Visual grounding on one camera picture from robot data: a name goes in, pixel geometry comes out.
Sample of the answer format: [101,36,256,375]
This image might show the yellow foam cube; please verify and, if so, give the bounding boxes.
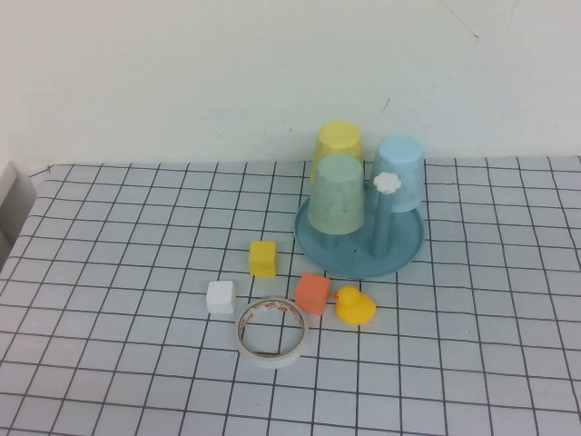
[248,240,278,277]

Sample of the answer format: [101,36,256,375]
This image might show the white foam cube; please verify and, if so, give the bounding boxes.
[206,280,237,314]

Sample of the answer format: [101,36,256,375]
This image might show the white grid tablecloth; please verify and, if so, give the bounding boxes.
[0,156,581,436]

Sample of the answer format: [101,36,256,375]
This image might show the yellow plastic cup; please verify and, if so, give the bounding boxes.
[311,120,366,187]

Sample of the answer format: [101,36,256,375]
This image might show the green plastic cup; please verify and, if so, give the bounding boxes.
[307,154,367,236]

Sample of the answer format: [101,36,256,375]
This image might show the light blue plastic cup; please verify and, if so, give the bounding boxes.
[371,134,427,213]

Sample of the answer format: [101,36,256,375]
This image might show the blue cup stand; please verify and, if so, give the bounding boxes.
[293,172,427,279]

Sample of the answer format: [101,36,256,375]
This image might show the orange foam cube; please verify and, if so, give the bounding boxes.
[294,272,331,318]

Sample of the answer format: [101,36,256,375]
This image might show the white board panel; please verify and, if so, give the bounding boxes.
[0,160,38,255]

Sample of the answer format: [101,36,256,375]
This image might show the white tape roll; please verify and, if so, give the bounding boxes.
[235,297,312,370]

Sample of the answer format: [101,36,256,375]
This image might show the yellow rubber duck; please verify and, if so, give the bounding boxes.
[333,285,378,326]

